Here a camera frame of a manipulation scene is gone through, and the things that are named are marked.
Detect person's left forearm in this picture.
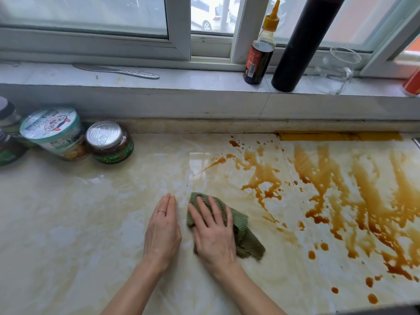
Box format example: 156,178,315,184
100,257,169,315

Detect dark lidded jar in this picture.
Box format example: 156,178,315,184
0,96,23,133

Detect white car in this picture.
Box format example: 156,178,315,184
191,0,232,32

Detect dark jar with green label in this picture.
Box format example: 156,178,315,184
0,128,28,167

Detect white sliding window frame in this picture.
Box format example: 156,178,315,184
0,0,420,79

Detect clear glass pitcher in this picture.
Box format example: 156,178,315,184
308,47,362,95

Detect glass jar with metal lid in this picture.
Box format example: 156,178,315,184
85,121,134,165

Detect green knitted cleaning cloth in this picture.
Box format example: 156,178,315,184
186,192,266,261

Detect metal table knife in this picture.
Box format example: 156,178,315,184
72,64,160,80

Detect sauce bottle with yellow cap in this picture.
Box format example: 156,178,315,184
243,0,281,85

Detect red drink can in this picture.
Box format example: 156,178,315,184
401,67,420,97

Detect white teal lidded tub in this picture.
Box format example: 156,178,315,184
20,107,89,162

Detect person's right hand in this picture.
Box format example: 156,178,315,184
188,196,237,271

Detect person's right forearm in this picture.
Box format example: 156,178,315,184
212,263,287,315

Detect brown sauce spill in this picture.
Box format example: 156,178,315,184
194,131,420,305

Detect tall dark sauce bottle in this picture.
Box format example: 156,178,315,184
271,0,347,93

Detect person's left hand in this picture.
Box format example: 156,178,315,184
143,193,182,264

